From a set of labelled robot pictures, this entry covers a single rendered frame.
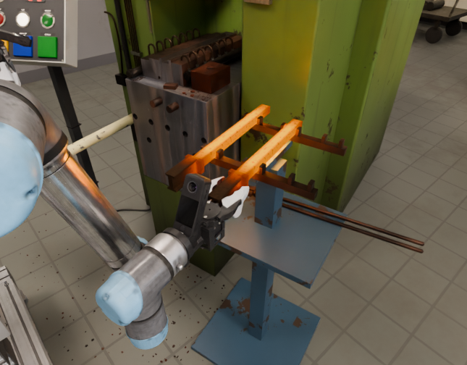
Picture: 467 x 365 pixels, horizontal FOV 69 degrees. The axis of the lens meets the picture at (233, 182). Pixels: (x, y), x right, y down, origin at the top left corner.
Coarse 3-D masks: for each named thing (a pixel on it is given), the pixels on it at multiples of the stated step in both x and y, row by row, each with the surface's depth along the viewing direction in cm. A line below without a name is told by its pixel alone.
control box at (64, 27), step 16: (0, 0) 128; (16, 0) 127; (32, 0) 126; (48, 0) 126; (64, 0) 125; (16, 16) 128; (32, 16) 128; (64, 16) 126; (16, 32) 129; (32, 32) 128; (48, 32) 128; (64, 32) 127; (64, 48) 128; (32, 64) 137; (48, 64) 134; (64, 64) 131
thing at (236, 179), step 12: (288, 132) 91; (264, 144) 86; (276, 144) 86; (252, 156) 82; (264, 156) 82; (240, 168) 78; (252, 168) 78; (228, 180) 74; (240, 180) 75; (216, 192) 71; (228, 192) 71
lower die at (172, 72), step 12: (204, 36) 150; (228, 36) 142; (240, 36) 145; (168, 48) 136; (180, 48) 133; (216, 48) 132; (228, 48) 137; (144, 60) 126; (156, 60) 122; (192, 60) 121; (144, 72) 129; (156, 72) 126; (168, 72) 122; (180, 72) 119; (180, 84) 122
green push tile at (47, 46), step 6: (42, 36) 127; (42, 42) 128; (48, 42) 127; (54, 42) 127; (42, 48) 128; (48, 48) 128; (54, 48) 127; (42, 54) 128; (48, 54) 128; (54, 54) 128
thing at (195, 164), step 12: (264, 108) 103; (240, 120) 96; (252, 120) 97; (228, 132) 91; (240, 132) 93; (216, 144) 86; (228, 144) 89; (192, 156) 81; (204, 156) 82; (180, 168) 76; (192, 168) 80; (180, 180) 78
